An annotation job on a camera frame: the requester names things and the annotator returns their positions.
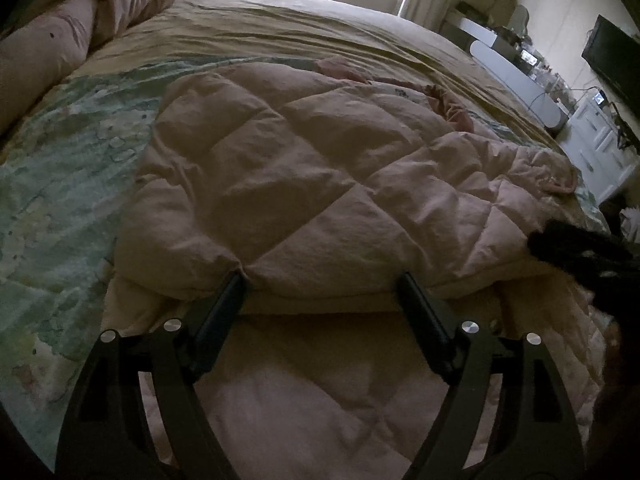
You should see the pink quilted coat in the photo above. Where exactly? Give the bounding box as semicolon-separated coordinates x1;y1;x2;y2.
103;63;605;479

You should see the white drawer cabinet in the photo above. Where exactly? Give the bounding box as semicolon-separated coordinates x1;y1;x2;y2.
556;96;639;205

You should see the white dresser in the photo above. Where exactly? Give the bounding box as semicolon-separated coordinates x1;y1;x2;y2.
439;0;573;134

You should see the green patterned bed sheet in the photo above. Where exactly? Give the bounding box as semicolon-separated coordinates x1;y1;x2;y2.
0;54;321;466

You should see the rolled pink duvet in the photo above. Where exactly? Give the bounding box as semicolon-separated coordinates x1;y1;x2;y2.
1;0;175;130

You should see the beige bed sheet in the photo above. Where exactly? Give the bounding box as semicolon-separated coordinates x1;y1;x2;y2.
74;0;557;148

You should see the black wall television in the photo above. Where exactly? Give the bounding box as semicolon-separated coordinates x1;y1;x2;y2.
582;15;640;117

